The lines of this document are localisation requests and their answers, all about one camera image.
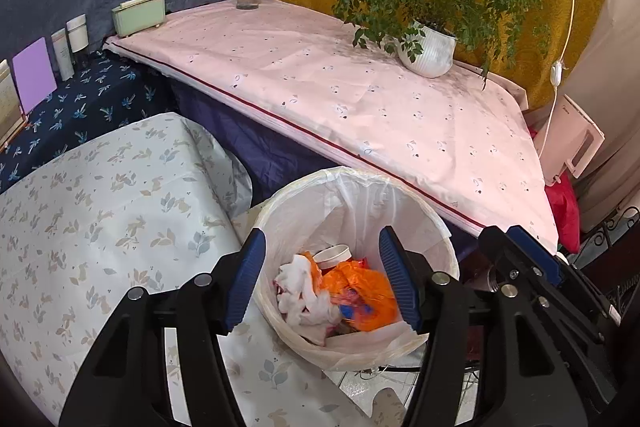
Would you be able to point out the white tube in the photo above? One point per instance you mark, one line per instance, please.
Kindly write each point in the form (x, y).
(61, 52)

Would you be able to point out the dark blue floral cloth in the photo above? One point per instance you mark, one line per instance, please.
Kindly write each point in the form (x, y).
(90, 97)

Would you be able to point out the mint green box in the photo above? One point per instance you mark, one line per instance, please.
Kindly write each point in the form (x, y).
(140, 17)

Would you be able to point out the pink cloth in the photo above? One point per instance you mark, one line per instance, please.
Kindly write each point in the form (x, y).
(350, 107)

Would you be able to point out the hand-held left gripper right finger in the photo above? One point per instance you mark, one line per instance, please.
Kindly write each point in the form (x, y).
(397, 277)

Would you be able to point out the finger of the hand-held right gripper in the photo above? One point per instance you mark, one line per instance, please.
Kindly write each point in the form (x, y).
(535, 252)

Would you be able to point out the trash bin with white liner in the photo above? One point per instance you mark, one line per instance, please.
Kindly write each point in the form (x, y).
(360, 212)

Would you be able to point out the red plastic bag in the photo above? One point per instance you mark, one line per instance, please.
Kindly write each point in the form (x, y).
(565, 212)

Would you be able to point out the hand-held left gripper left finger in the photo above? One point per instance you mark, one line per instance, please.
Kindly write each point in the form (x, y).
(245, 277)

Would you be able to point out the white plastic appliance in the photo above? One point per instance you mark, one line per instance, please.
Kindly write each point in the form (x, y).
(565, 132)

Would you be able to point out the beige curtain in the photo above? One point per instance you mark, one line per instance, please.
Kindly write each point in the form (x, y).
(620, 57)

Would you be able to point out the dark purple cloth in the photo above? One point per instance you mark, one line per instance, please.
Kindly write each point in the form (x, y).
(260, 147)

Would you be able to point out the light floral tablecloth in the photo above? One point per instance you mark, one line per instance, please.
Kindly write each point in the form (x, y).
(100, 217)

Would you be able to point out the white tissue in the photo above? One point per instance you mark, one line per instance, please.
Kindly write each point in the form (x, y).
(305, 302)

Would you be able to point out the orange plastic wrapper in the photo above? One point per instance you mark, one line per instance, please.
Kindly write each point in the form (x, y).
(370, 292)

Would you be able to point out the purple card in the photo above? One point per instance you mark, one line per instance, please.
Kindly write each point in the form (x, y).
(32, 72)

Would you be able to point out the red and white paper cup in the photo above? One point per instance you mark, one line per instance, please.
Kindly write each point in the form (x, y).
(332, 257)

